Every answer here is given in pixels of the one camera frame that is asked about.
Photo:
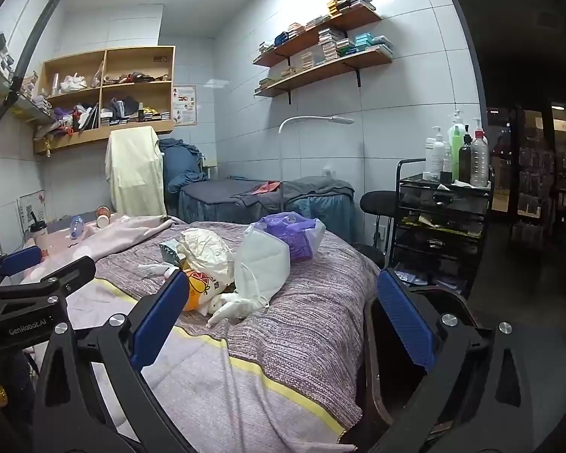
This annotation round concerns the black stool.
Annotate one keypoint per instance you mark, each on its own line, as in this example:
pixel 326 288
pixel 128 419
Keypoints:
pixel 377 203

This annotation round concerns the cream cloth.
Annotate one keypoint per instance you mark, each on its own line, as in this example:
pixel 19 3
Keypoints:
pixel 134 170

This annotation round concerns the white drink carton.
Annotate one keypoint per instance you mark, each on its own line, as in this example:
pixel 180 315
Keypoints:
pixel 170 251

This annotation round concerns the black phone stand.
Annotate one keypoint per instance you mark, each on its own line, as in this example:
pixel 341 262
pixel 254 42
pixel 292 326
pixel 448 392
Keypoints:
pixel 13 87

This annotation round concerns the purple woven blanket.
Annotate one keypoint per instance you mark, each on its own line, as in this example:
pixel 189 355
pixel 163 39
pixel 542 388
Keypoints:
pixel 287 339

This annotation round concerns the black rolling cart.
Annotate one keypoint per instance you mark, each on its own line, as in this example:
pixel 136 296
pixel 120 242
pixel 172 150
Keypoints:
pixel 443 226

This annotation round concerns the wooden wall shelf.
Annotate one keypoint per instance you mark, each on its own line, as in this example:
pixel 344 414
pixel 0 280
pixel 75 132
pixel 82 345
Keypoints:
pixel 339 66
pixel 353 19

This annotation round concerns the white plastic bag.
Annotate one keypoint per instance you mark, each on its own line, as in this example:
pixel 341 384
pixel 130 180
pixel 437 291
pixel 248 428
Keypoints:
pixel 205 252

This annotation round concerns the row of small boxes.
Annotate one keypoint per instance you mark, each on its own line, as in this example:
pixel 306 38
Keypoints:
pixel 349 2

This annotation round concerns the white spray bottle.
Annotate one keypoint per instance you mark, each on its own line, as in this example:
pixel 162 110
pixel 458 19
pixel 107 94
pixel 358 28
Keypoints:
pixel 328 173

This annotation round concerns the white floor lamp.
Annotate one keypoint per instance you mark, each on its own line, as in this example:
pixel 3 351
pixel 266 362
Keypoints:
pixel 306 119

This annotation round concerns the blue cloth pile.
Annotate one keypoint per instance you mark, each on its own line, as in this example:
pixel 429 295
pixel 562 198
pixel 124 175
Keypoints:
pixel 181 160

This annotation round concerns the orange fruit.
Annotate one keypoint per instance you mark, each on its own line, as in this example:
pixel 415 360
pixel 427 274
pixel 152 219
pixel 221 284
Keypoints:
pixel 197 290

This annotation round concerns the white face mask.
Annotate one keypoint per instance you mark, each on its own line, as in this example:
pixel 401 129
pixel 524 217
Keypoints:
pixel 259 259

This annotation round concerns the green bottle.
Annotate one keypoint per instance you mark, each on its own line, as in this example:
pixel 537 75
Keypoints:
pixel 455 153

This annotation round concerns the clear sign stand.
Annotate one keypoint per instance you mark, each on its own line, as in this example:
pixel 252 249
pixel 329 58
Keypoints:
pixel 30 205

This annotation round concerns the brown trash bin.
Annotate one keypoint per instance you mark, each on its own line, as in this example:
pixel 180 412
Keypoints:
pixel 386 387

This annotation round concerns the wall shelves with boxes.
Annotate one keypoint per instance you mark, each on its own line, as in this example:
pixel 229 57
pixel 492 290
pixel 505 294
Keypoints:
pixel 330 45

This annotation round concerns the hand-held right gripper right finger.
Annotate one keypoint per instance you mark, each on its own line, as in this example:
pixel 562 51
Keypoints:
pixel 405 321

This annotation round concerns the pink blanket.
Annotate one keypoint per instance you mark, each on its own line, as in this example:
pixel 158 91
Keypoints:
pixel 122 240

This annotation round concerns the dark pump bottle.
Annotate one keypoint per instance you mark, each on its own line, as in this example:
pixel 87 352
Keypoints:
pixel 465 160

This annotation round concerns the tall white pump bottle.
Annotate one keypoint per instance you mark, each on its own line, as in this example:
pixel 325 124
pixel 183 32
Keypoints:
pixel 456 125

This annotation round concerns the paper cup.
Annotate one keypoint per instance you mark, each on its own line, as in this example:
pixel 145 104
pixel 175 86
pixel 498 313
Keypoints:
pixel 103 211
pixel 103 221

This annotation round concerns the white tissues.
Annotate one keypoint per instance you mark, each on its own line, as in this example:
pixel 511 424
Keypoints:
pixel 231 309

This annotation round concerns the grey covered massage bed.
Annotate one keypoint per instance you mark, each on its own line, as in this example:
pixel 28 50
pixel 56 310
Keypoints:
pixel 217 198

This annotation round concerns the dark folded clothes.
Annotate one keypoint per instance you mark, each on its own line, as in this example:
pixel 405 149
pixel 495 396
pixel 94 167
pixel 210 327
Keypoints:
pixel 122 106

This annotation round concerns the shop display rack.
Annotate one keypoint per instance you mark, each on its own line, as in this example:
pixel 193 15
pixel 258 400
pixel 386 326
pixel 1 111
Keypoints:
pixel 530 174

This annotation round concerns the plain white bottle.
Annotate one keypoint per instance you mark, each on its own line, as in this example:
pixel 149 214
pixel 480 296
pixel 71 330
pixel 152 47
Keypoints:
pixel 428 155

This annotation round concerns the red cloth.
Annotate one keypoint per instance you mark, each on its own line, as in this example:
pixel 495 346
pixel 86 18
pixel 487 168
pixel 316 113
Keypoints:
pixel 264 187

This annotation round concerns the purple plastic bag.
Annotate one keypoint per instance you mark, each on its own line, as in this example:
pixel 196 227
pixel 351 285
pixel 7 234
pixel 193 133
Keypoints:
pixel 302 240

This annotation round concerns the wall poster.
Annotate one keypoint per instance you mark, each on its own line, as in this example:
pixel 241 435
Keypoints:
pixel 184 104

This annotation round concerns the clear bottle red cap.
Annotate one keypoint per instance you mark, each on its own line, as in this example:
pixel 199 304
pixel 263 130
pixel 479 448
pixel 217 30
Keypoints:
pixel 479 163

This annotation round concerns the white tissue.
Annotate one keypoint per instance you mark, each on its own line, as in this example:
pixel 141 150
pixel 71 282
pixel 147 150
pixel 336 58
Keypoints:
pixel 158 270

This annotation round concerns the white bag on shelf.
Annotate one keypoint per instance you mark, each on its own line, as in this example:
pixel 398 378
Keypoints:
pixel 73 83

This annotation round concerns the blue patterned packet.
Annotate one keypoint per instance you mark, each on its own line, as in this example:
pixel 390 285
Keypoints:
pixel 411 277

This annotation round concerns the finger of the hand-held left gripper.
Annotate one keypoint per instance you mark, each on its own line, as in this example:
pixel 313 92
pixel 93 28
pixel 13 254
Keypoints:
pixel 70 271
pixel 21 261

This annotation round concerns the grey wall shelf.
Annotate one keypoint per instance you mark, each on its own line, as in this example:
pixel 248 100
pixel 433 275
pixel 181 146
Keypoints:
pixel 33 108

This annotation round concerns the wooden cubby shelf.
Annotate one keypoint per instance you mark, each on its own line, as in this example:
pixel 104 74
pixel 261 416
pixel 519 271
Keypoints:
pixel 137 130

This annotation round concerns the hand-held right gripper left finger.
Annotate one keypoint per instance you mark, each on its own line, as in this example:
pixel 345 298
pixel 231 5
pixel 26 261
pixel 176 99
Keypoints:
pixel 162 321

